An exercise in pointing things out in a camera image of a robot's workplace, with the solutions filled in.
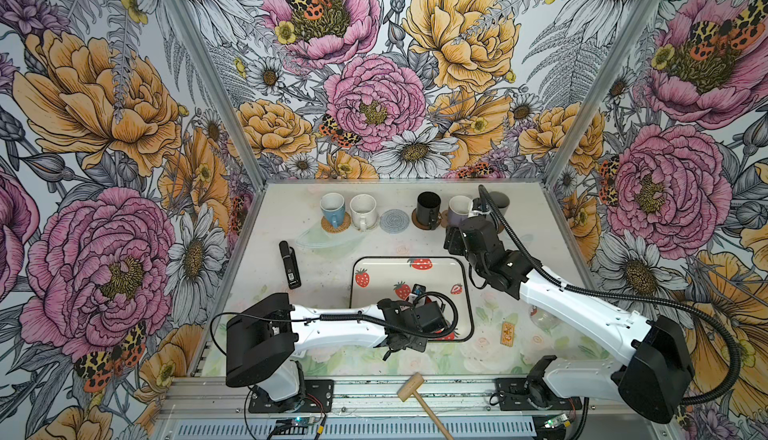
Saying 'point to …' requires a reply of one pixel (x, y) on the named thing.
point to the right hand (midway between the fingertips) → (458, 237)
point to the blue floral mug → (333, 208)
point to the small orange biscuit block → (507, 334)
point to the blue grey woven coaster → (394, 221)
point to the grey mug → (501, 201)
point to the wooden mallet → (409, 389)
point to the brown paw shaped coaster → (445, 218)
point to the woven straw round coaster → (339, 229)
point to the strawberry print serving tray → (374, 278)
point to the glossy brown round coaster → (416, 223)
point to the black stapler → (290, 265)
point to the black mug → (428, 209)
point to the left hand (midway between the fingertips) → (410, 338)
